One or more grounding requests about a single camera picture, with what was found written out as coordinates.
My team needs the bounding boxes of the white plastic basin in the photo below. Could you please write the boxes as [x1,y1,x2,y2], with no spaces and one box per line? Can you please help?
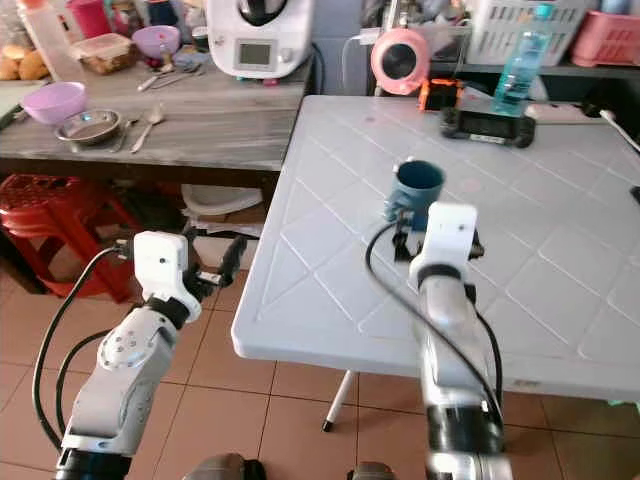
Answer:
[181,184,265,218]

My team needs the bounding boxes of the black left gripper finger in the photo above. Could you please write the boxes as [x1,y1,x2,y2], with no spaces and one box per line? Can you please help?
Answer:
[216,233,249,285]

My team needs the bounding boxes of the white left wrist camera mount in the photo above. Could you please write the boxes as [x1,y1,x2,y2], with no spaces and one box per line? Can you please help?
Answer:
[132,230,202,307]

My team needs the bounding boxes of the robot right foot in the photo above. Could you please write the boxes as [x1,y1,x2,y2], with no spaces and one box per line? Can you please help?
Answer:
[349,461,397,480]

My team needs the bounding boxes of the clear pitcher with orange lid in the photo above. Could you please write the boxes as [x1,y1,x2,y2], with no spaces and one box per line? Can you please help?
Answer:
[20,0,84,84]

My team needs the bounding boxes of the white plastic folding table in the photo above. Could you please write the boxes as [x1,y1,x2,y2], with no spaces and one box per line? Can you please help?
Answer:
[231,94,640,434]

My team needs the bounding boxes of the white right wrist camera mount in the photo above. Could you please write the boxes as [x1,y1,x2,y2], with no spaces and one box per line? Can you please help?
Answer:
[418,202,480,277]

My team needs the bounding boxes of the grey wooden table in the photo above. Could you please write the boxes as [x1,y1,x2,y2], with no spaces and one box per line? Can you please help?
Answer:
[0,56,314,297]

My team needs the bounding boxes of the green tray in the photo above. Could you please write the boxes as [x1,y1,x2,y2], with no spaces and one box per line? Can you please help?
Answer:
[0,79,33,119]

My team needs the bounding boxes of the red plastic stool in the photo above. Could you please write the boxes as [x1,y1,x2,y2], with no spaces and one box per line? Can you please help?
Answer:
[0,172,127,303]

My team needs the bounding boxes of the large purple plastic bowl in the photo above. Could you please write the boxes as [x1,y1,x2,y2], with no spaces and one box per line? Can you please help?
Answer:
[21,81,89,127]

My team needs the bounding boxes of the black handheld controller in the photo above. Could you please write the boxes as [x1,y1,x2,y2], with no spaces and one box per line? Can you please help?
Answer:
[439,105,539,150]

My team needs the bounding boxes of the metal spoon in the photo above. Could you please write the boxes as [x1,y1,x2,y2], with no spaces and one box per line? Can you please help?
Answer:
[131,104,167,155]
[137,62,207,92]

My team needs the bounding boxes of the blue plastic water bottle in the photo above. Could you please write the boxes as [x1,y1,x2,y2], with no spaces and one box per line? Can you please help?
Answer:
[491,2,560,118]

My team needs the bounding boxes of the white plastic basket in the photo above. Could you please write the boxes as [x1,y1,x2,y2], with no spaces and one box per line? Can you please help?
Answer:
[464,0,597,67]

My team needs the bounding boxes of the pink round device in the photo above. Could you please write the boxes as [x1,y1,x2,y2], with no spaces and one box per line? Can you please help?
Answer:
[369,26,432,97]

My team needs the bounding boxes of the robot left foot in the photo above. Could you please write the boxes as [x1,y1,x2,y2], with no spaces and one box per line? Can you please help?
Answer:
[193,454,267,480]

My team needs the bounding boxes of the orange and black device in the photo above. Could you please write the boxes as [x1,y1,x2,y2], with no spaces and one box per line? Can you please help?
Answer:
[417,76,462,112]

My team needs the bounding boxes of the clear plastic food container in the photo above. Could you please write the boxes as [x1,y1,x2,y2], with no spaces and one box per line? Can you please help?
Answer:
[74,32,140,76]

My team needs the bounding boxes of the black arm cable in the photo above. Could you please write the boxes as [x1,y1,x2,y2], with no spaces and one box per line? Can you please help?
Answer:
[365,220,507,429]
[31,246,136,461]

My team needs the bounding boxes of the brown bread roll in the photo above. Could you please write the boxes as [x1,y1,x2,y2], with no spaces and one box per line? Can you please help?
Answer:
[18,46,52,81]
[0,54,22,82]

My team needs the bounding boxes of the metal fork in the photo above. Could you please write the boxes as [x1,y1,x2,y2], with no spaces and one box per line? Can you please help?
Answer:
[111,117,137,154]

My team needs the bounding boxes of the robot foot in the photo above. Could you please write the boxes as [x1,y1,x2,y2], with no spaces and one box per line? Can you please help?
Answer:
[349,461,397,480]
[193,454,267,480]

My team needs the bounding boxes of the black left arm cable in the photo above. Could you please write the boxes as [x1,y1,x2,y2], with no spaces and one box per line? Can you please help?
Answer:
[31,246,136,461]

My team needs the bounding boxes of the pink plastic basket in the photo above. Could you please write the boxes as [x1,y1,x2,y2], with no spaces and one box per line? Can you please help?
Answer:
[569,9,640,68]

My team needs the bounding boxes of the round metal dish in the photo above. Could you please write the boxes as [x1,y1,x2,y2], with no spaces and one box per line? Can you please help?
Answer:
[57,109,124,150]

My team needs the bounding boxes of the dark blue cup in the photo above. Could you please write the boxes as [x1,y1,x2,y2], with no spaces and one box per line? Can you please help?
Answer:
[390,157,448,223]

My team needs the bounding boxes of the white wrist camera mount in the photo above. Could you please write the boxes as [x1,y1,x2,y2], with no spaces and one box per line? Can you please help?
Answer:
[418,202,480,277]
[132,230,202,307]

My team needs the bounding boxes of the white kitchen appliance with display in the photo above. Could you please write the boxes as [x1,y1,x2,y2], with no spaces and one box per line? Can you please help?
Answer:
[204,0,315,80]

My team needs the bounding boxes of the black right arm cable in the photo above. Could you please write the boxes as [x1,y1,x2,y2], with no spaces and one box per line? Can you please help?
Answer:
[365,220,507,429]

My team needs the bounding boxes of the dark blue mug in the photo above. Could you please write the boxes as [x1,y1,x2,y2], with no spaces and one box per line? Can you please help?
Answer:
[145,0,182,27]

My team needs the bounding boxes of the red plastic cup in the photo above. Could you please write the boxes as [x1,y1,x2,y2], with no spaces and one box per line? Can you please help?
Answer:
[66,0,114,40]

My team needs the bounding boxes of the small purple bowl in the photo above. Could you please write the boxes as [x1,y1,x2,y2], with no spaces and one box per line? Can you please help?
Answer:
[132,24,182,60]

